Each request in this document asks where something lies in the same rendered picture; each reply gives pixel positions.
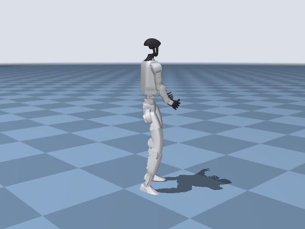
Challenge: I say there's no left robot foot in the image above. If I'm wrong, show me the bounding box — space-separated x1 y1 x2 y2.
144 174 166 181

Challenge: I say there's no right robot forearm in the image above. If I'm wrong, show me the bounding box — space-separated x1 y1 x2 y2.
159 85 174 105

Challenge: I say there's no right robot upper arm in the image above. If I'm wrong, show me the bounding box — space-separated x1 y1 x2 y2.
150 62 163 91

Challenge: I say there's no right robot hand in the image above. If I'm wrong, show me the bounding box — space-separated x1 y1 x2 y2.
168 99 180 110

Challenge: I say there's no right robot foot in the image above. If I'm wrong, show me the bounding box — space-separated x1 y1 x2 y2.
140 183 159 195

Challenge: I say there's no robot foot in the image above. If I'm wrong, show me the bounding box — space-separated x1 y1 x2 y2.
140 183 159 195
144 174 166 181

